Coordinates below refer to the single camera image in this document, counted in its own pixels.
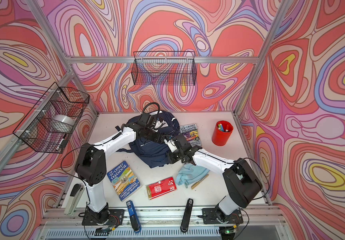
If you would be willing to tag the red packet with white label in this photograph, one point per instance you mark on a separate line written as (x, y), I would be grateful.
(161, 188)

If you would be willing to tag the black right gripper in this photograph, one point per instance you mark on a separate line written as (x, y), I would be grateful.
(170, 156)

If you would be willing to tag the red pen cup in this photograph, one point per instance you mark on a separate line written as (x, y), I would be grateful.
(222, 133)

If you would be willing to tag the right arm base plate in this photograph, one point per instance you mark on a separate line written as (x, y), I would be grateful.
(216, 216)

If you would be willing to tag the black marker in left basket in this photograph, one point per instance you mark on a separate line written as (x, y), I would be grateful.
(60, 144)

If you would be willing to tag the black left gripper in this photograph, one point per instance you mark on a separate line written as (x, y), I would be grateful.
(157, 140)

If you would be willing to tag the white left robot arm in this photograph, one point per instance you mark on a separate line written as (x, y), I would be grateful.
(91, 161)

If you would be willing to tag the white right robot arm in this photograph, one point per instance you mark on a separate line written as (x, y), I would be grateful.
(241, 181)

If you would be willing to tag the black stapler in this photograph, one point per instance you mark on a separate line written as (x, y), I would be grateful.
(187, 215)

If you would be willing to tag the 143-storey treehouse book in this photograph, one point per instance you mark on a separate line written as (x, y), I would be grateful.
(191, 133)

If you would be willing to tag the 91-storey treehouse book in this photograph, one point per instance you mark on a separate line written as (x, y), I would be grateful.
(123, 180)

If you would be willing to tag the light blue pencil case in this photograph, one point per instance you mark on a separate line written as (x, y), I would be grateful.
(190, 174)

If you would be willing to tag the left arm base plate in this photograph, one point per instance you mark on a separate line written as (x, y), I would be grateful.
(111, 218)

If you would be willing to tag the navy blue backpack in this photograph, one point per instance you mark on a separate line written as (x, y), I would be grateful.
(151, 153)

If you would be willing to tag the black wire basket on rear wall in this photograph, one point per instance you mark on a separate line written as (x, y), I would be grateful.
(164, 68)

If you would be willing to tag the black wire basket on wall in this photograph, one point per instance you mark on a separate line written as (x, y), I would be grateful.
(164, 68)
(38, 134)

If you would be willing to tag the wooden pencil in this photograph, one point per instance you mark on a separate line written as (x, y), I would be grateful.
(199, 181)

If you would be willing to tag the black wire basket on left wall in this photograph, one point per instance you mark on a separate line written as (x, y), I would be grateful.
(38, 134)

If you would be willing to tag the silver tape roll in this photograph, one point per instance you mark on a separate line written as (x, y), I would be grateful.
(62, 124)

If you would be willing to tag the blue stapler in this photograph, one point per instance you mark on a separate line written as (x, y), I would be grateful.
(134, 221)

